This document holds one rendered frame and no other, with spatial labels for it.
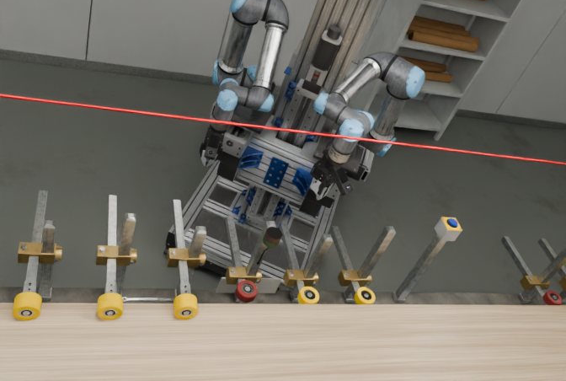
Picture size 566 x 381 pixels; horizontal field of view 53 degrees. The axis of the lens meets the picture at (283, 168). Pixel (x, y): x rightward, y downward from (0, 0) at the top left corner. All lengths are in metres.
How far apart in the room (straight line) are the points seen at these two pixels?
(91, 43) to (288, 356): 3.13
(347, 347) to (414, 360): 0.27
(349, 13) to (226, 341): 1.47
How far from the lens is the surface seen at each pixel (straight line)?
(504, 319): 2.69
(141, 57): 4.63
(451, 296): 2.91
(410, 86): 2.28
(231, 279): 2.25
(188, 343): 2.00
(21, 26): 4.54
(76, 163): 3.82
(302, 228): 3.50
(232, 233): 2.39
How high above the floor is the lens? 2.58
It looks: 38 degrees down
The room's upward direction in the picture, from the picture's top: 22 degrees clockwise
